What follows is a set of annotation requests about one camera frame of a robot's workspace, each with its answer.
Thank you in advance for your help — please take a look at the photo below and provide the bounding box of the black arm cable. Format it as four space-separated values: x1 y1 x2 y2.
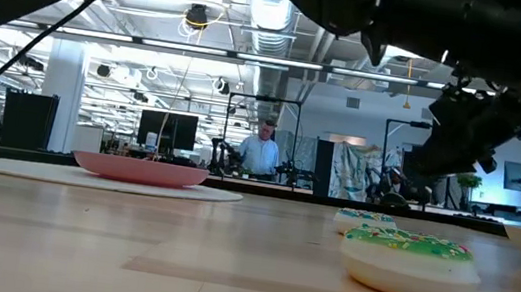
0 0 95 118

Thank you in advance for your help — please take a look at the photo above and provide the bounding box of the patterned light cloth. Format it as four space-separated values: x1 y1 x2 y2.
326 139 405 206

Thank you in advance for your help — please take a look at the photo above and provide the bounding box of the black overhead camera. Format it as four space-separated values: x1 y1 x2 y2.
183 1 211 32

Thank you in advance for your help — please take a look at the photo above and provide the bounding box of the small green background plant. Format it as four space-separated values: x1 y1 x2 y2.
453 171 485 204

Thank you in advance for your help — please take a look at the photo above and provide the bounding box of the black aluminium table frame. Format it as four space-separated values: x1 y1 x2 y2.
0 142 515 238

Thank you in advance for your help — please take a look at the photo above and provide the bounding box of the small teal sprinkled donut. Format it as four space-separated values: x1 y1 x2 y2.
331 205 400 243

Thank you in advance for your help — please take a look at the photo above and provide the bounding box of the person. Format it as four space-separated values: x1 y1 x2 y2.
234 116 286 183

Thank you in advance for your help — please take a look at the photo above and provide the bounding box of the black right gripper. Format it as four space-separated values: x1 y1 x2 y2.
410 81 521 187

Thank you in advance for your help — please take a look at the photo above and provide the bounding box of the white woven round placemat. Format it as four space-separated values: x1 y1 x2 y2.
0 156 246 209

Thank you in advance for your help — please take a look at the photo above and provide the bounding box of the black flat monitor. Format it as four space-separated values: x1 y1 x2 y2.
136 108 200 153

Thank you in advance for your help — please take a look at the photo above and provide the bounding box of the pink round plate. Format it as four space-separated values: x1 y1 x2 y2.
69 149 211 193

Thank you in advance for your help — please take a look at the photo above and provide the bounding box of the black rig frame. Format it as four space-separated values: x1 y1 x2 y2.
216 89 305 188

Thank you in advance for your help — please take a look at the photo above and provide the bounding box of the black rectangular panel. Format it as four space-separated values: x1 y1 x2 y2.
0 87 61 154

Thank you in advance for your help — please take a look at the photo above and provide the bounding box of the black upright panel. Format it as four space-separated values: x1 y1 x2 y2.
309 137 337 198

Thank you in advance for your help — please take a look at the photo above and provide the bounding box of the small green iced donut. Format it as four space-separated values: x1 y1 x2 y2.
333 220 487 292

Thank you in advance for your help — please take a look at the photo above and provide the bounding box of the silver ventilation duct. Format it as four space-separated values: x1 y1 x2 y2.
233 0 301 125

